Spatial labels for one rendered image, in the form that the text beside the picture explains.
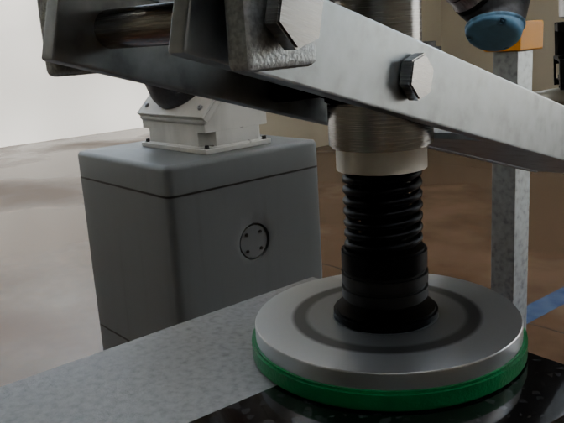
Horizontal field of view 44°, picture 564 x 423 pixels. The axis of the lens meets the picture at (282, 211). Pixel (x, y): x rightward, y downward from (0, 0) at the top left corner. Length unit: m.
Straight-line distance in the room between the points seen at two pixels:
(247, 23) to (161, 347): 0.37
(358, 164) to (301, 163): 1.04
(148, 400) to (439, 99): 0.30
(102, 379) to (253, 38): 0.34
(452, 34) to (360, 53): 7.99
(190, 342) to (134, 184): 0.87
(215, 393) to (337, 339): 0.10
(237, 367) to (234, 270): 0.92
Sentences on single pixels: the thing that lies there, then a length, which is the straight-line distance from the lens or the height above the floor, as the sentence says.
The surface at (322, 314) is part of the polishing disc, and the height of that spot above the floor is 0.85.
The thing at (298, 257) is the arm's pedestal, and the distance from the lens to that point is 1.59.
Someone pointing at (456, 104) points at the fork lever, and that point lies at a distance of 0.52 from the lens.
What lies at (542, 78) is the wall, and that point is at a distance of 7.82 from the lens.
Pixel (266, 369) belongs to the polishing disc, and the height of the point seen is 0.83.
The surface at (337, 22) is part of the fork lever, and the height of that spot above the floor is 1.08.
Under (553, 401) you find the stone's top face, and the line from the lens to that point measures 0.53.
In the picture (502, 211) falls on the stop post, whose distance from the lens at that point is 2.20.
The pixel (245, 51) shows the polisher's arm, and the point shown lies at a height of 1.07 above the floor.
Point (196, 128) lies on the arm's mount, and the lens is 1.48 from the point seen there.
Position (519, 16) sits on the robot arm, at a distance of 1.23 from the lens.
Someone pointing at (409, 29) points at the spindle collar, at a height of 1.07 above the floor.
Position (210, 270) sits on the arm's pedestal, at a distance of 1.44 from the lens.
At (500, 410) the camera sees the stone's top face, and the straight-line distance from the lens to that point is 0.51.
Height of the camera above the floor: 1.07
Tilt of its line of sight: 14 degrees down
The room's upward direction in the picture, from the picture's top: 4 degrees counter-clockwise
